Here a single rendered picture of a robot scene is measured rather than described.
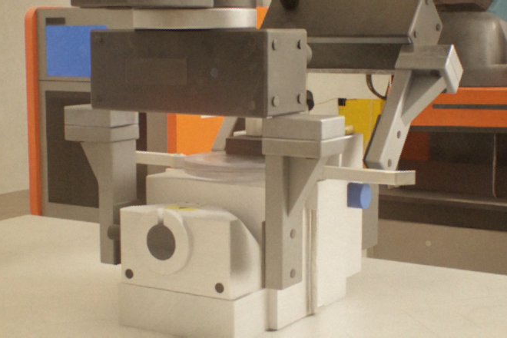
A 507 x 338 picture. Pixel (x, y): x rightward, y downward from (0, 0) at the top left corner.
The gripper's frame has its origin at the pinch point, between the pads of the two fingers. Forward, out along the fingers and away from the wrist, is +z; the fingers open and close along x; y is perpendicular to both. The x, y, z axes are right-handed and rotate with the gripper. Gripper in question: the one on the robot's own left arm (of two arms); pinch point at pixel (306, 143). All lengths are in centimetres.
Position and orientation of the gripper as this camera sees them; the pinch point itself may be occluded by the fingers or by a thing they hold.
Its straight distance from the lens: 73.9
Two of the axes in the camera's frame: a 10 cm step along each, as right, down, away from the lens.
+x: 8.5, 0.7, -5.2
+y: -4.0, -5.5, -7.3
